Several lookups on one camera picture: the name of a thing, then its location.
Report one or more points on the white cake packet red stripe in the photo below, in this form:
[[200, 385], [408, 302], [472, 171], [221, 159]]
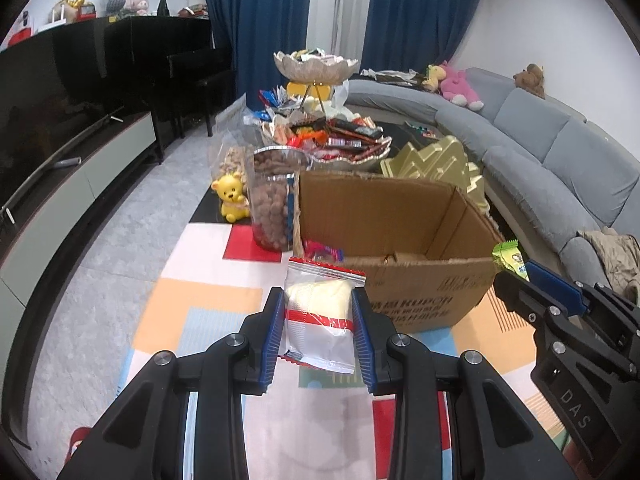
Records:
[[317, 305]]

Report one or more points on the magenta snack packet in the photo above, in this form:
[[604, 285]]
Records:
[[322, 251]]

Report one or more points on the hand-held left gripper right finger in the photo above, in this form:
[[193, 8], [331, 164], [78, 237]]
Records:
[[362, 340]]

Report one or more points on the white house model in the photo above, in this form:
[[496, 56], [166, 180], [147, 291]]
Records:
[[60, 14]]

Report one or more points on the white plastic bag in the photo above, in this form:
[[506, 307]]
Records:
[[340, 96]]

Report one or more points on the black cone ornament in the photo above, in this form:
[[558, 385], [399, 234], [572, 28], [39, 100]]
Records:
[[163, 7]]

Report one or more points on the pile of assorted snacks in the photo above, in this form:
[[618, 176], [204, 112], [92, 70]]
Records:
[[330, 135]]

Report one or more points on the grey sectional sofa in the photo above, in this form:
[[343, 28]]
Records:
[[530, 125]]

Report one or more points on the yellow plush toy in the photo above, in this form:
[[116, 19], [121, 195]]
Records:
[[434, 76]]

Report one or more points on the pink doll plush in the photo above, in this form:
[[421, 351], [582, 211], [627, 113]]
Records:
[[139, 6]]

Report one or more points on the black upright piano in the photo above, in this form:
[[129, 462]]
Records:
[[175, 45]]

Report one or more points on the gold foil balloon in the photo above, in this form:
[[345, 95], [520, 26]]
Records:
[[70, 1]]

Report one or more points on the two-tier lotus snack stand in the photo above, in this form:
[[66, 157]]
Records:
[[315, 67]]

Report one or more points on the colourful patchwork tablecloth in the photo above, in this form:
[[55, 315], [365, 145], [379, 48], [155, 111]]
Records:
[[200, 300]]

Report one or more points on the clothes pile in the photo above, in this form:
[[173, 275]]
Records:
[[392, 75]]

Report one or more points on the black flat television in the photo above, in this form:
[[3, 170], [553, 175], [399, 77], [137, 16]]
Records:
[[50, 110]]

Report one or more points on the small green snack packet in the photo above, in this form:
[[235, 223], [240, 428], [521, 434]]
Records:
[[510, 257]]

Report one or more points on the yellow chair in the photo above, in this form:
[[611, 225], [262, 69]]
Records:
[[300, 90]]

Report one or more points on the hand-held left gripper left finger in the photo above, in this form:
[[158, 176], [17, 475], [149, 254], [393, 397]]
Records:
[[272, 340]]

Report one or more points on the grey television cabinet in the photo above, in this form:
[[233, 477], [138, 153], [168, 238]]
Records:
[[60, 205]]

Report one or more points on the white sheer curtain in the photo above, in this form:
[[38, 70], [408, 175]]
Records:
[[340, 10]]

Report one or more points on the brown cardboard box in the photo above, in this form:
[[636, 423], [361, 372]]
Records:
[[380, 210]]

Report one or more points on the blue curtain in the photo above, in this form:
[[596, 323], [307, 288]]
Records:
[[260, 20], [420, 15]]

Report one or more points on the pink plush toy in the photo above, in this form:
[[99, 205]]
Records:
[[460, 85]]

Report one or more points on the yellow bear figurine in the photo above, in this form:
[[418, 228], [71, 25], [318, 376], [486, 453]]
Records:
[[231, 195]]

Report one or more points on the beige blanket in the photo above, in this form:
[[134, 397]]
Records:
[[610, 260]]

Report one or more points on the clear bag of nuts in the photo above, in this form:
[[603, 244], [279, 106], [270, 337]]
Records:
[[232, 160]]

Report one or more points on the clear jar of chocolate balls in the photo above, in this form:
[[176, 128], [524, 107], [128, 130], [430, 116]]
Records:
[[270, 200]]

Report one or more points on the gold mountain-lid tin box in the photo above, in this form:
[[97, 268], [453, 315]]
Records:
[[430, 160]]

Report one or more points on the brown plush toy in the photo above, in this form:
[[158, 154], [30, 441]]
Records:
[[530, 80]]

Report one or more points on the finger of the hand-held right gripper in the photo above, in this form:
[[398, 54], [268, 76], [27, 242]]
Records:
[[555, 280], [520, 295]]

